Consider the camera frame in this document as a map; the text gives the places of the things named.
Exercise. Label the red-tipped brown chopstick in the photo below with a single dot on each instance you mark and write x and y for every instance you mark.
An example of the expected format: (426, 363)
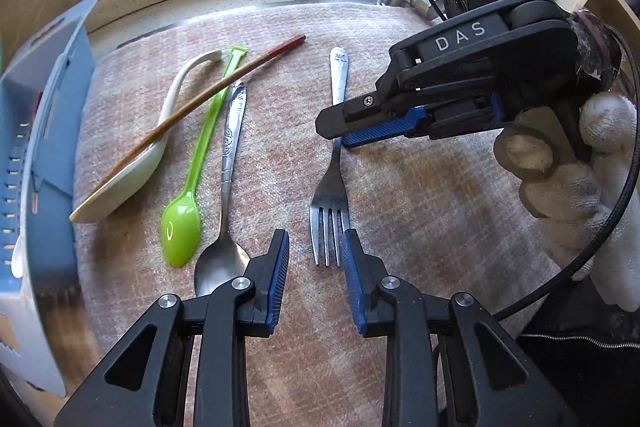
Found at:
(220, 82)

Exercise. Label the plain white ceramic spoon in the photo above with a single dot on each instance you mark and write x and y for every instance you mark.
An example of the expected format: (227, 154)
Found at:
(130, 177)

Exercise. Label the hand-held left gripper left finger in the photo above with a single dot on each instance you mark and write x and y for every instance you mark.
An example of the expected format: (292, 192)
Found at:
(277, 277)

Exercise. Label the person's dark clothing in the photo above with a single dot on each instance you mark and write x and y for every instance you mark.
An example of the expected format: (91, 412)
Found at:
(590, 367)

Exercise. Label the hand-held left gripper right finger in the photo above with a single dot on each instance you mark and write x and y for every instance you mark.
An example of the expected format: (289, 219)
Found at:
(352, 282)

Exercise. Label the blue plastic drain basket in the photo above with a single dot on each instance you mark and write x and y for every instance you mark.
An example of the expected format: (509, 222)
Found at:
(45, 132)

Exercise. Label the stainless steel spoon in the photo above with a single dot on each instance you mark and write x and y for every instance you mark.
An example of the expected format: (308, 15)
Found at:
(227, 167)

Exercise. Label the checked pink dish cloth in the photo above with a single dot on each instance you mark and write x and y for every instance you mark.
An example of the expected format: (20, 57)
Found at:
(425, 217)

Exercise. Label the stainless steel fork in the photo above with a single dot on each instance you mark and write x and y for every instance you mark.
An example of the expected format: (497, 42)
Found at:
(330, 202)

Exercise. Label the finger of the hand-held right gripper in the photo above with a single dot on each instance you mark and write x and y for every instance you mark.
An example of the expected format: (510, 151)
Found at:
(350, 117)
(385, 130)

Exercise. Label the person's right hand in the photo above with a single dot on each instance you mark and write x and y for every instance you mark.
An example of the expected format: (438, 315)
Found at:
(565, 197)

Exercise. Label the green plastic spoon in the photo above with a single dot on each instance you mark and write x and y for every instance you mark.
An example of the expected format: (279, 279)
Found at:
(180, 227)

